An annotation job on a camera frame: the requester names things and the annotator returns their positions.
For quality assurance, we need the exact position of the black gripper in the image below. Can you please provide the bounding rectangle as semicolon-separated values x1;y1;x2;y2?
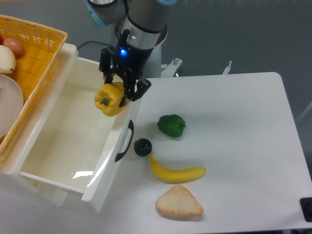
99;29;153;107

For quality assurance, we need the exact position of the yellow bell pepper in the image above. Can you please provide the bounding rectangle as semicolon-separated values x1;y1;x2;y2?
94;82;126;117

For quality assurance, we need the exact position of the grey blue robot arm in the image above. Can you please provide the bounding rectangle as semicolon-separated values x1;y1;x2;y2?
85;0;176;107

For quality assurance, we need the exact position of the green bell pepper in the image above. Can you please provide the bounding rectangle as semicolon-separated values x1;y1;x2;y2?
157;114;186;138

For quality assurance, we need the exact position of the open white drawer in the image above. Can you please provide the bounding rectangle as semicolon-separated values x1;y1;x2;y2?
20;58;140;213

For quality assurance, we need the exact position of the white drawer cabinet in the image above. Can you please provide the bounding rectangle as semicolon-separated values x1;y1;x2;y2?
0;43;78;207

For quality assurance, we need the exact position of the black round fruit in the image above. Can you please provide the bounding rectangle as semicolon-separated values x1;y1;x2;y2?
134;138;152;156

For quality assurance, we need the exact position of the yellow woven basket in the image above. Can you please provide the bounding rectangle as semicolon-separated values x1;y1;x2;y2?
0;15;68;162

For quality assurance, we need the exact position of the yellow banana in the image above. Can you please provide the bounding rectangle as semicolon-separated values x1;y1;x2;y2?
150;154;206;184

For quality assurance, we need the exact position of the red fruit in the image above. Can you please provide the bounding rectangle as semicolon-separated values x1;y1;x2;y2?
0;35;4;45

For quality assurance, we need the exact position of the triangular bread slice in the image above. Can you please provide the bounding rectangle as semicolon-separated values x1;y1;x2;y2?
155;185;204;217

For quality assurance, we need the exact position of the black corner device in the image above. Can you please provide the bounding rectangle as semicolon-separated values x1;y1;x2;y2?
300;197;312;222

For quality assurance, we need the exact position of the black drawer handle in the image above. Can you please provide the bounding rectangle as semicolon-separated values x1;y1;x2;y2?
115;120;134;162

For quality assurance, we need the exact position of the black cable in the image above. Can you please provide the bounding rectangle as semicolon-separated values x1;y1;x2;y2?
77;40;115;49

